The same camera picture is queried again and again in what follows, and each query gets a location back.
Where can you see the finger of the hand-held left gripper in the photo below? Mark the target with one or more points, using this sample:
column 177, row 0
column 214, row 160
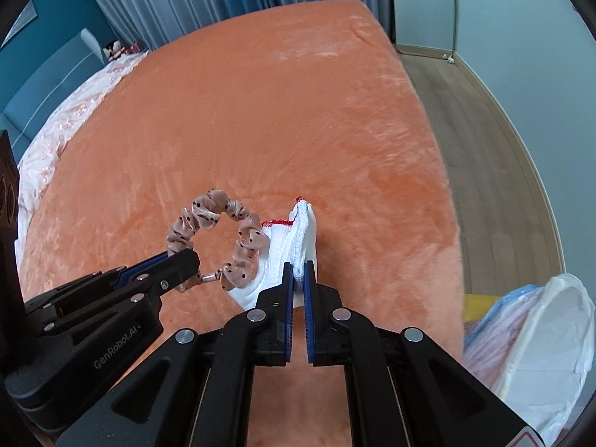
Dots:
column 181, row 267
column 139, row 266

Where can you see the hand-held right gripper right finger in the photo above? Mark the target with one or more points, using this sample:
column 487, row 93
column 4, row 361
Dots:
column 309, row 316

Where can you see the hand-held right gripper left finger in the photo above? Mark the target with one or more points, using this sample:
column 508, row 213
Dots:
column 287, row 316

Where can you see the pink dotted scrunchie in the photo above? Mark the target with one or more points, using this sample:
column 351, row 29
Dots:
column 209, row 205

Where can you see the white sock red trim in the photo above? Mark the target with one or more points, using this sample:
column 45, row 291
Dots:
column 298, row 237

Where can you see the white plastic bin bag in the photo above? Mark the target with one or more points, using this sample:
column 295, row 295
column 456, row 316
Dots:
column 549, row 358

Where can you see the pink patterned quilt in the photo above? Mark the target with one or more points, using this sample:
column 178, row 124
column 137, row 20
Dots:
column 70, row 121

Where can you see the yellow box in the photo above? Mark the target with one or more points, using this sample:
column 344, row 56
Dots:
column 475, row 307

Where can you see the orange blanket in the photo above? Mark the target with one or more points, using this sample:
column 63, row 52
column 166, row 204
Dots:
column 279, row 102

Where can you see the blue padded headboard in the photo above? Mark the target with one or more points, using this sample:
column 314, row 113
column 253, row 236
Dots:
column 46, row 84

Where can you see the small doll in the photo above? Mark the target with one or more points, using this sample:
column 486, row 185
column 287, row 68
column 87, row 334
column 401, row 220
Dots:
column 114, row 51

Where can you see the small white door stopper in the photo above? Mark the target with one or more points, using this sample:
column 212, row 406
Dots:
column 449, row 59

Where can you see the white door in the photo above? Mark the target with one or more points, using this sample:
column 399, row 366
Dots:
column 423, row 4

